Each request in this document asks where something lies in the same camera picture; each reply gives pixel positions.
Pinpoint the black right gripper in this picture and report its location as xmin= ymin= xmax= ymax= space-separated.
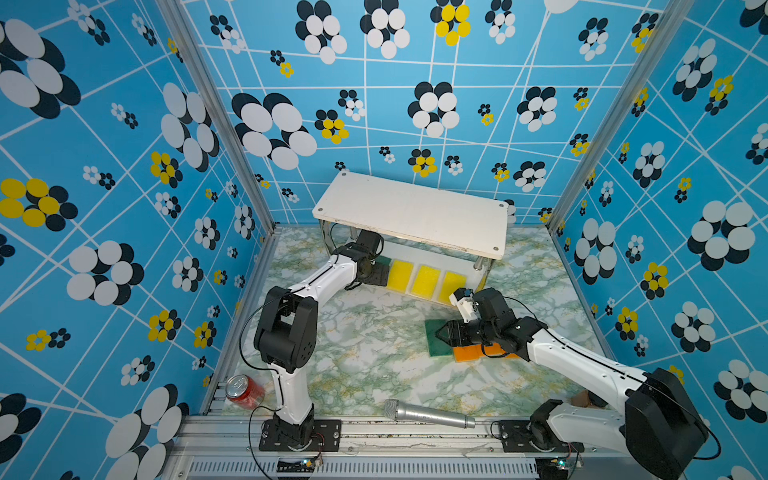
xmin=433 ymin=318 xmax=499 ymax=348

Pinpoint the yellow sponge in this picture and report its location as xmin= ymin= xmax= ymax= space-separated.
xmin=437 ymin=271 xmax=467 ymax=305
xmin=410 ymin=265 xmax=441 ymax=300
xmin=387 ymin=260 xmax=414 ymax=293

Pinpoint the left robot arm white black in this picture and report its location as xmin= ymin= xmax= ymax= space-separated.
xmin=253 ymin=230 xmax=389 ymax=439

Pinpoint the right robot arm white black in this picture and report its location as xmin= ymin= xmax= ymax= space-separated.
xmin=436 ymin=287 xmax=714 ymax=479

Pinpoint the white two-tier shelf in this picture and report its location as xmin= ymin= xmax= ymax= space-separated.
xmin=313 ymin=171 xmax=509 ymax=303

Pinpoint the orange sponge left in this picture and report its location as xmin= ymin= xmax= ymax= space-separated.
xmin=452 ymin=343 xmax=516 ymax=362

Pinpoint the silver microphone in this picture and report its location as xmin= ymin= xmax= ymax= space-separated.
xmin=383 ymin=399 xmax=476 ymax=429

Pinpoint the red soda can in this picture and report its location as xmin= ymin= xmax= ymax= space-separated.
xmin=225 ymin=374 xmax=265 ymax=410

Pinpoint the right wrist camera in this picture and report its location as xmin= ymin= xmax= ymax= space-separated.
xmin=449 ymin=287 xmax=480 ymax=323

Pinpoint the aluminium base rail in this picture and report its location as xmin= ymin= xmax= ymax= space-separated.
xmin=161 ymin=415 xmax=637 ymax=480

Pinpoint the aluminium frame post left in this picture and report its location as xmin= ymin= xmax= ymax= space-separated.
xmin=157 ymin=0 xmax=276 ymax=237

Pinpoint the aluminium frame post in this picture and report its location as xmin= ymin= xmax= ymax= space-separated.
xmin=157 ymin=0 xmax=276 ymax=237
xmin=547 ymin=0 xmax=695 ymax=235

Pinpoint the aluminium frame post right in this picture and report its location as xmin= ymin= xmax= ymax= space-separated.
xmin=547 ymin=0 xmax=695 ymax=235

